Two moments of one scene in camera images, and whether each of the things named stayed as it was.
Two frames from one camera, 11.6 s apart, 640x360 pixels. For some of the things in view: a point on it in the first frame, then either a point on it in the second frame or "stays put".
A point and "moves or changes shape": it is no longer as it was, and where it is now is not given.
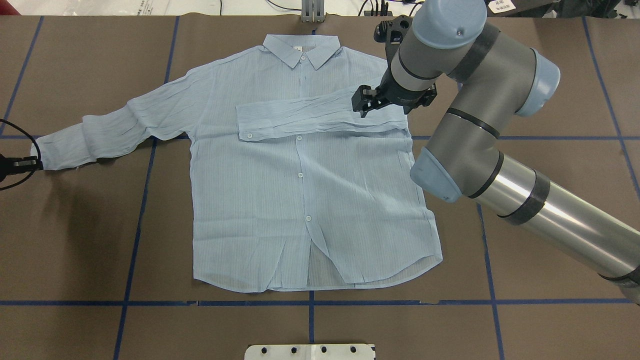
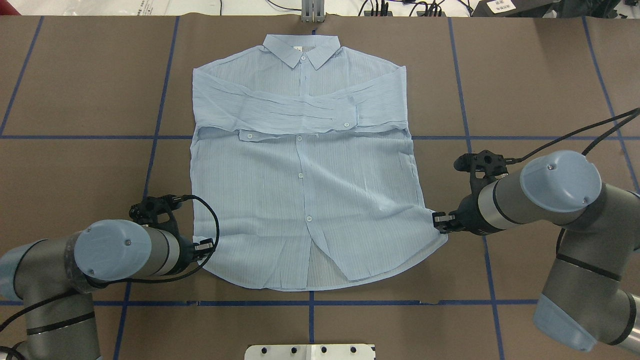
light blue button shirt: (295, 185) moves or changes shape
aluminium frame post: (312, 11) stays put
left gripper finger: (23, 165) to (203, 245)
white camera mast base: (310, 352) stays put
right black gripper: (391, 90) to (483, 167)
